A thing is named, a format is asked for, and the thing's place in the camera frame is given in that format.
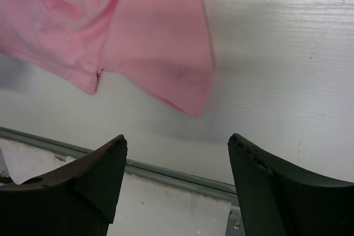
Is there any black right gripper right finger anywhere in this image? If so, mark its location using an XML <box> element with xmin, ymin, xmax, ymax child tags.
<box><xmin>228</xmin><ymin>134</ymin><xmax>353</xmax><ymax>236</ymax></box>

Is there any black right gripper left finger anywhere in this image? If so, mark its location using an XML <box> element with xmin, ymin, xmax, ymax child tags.
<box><xmin>1</xmin><ymin>135</ymin><xmax>128</xmax><ymax>235</ymax></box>

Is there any pink t shirt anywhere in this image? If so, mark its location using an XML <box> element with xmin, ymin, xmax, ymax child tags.
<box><xmin>1</xmin><ymin>0</ymin><xmax>213</xmax><ymax>117</ymax></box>

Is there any white foam board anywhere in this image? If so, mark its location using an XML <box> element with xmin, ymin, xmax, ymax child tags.
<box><xmin>1</xmin><ymin>139</ymin><xmax>231</xmax><ymax>235</ymax></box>

